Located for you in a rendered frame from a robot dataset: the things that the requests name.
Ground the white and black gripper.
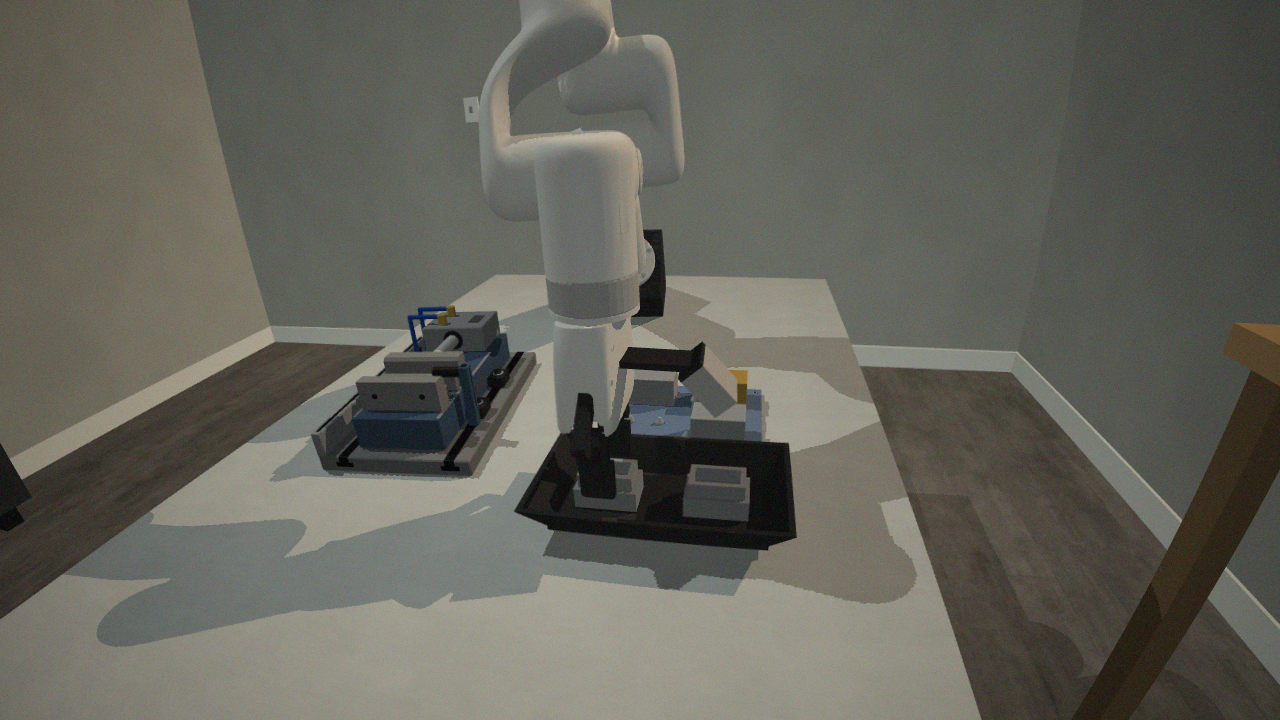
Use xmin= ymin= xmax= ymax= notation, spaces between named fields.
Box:
xmin=549 ymin=301 xmax=640 ymax=500

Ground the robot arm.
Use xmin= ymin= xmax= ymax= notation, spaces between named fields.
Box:
xmin=477 ymin=0 xmax=737 ymax=416

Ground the brass-yellow rectangular block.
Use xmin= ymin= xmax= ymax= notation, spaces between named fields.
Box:
xmin=730 ymin=370 xmax=748 ymax=404

